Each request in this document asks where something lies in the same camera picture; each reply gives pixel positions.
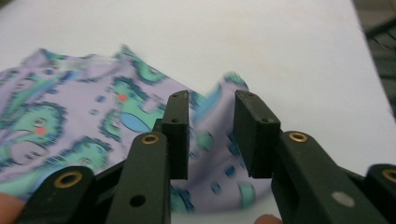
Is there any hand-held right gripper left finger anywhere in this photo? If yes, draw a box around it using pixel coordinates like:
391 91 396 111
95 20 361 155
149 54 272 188
106 90 191 224

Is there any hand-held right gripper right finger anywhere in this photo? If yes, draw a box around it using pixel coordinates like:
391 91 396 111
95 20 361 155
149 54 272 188
233 89 387 224

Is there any lilac seahorse print swimsuit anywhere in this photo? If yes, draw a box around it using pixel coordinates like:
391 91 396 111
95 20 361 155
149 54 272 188
0 45 275 216

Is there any white table mat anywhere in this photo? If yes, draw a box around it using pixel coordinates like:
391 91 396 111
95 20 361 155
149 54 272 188
0 0 396 224

